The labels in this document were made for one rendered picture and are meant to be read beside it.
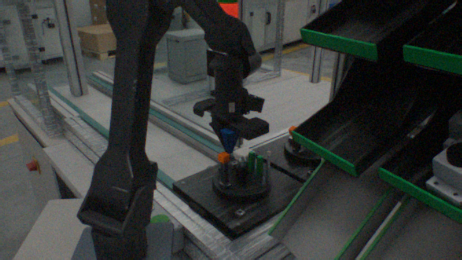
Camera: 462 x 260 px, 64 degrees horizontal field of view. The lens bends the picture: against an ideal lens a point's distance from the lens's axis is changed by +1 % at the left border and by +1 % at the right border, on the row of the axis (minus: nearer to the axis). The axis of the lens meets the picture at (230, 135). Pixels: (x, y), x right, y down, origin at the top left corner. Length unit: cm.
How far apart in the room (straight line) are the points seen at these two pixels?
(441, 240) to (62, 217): 85
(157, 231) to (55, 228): 45
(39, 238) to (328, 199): 68
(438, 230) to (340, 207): 15
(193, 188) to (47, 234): 37
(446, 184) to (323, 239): 25
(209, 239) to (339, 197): 27
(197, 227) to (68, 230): 36
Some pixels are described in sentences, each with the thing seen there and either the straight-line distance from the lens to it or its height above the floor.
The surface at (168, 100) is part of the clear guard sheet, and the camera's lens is 136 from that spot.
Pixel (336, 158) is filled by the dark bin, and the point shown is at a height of 121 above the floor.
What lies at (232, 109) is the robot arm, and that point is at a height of 119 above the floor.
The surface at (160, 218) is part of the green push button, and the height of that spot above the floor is 97.
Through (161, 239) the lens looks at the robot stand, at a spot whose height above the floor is 106.
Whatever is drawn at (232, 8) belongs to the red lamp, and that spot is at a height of 135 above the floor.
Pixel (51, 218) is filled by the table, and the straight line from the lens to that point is 107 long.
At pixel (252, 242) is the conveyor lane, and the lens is 74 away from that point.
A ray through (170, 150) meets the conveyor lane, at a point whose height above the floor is 92.
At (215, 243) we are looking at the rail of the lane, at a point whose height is 96.
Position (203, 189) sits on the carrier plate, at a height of 97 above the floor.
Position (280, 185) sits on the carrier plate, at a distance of 89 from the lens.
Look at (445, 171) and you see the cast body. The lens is 47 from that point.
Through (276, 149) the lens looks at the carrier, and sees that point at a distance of 105.
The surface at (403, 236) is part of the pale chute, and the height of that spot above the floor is 107.
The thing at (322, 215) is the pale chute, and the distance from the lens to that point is 68.
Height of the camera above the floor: 146
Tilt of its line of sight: 26 degrees down
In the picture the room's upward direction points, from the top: straight up
